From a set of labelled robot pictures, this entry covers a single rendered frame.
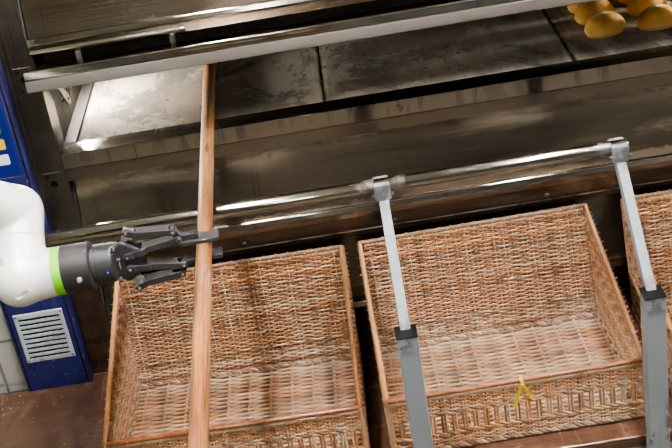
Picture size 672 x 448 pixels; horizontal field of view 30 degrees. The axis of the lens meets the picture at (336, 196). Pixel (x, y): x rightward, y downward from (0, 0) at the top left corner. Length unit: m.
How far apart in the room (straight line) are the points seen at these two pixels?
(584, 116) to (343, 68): 0.59
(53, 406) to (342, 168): 0.91
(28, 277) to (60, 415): 0.79
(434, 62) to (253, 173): 0.51
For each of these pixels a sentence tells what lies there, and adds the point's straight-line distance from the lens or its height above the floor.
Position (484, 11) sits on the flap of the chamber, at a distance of 2.63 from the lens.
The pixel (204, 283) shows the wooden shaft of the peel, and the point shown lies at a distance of 2.22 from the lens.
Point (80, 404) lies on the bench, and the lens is 3.11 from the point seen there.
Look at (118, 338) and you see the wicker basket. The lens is 2.93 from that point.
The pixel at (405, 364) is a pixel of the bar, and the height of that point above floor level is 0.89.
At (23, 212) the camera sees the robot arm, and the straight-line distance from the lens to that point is 2.41.
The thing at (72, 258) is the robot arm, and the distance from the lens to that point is 2.36.
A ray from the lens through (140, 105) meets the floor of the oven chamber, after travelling 3.07.
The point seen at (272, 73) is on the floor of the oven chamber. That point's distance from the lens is 3.10.
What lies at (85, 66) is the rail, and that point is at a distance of 2.66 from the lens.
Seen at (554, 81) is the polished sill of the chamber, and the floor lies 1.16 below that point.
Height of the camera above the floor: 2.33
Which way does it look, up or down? 28 degrees down
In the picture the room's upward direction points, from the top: 10 degrees counter-clockwise
